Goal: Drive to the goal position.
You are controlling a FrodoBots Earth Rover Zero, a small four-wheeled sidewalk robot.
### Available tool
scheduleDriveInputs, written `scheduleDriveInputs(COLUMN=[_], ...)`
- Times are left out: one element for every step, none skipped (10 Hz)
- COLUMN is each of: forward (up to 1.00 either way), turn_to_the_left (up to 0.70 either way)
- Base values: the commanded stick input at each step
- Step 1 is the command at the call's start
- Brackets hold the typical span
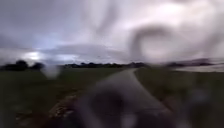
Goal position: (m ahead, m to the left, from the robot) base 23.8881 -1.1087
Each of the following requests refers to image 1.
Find row of dark trees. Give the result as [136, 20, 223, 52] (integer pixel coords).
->
[0, 58, 224, 72]

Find grey asphalt path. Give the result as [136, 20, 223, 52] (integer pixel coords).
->
[68, 68, 178, 128]

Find pale gravel path edge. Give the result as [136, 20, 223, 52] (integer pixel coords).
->
[43, 89, 83, 128]

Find green grass field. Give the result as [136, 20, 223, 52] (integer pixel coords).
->
[0, 67, 126, 128]
[134, 66, 224, 128]

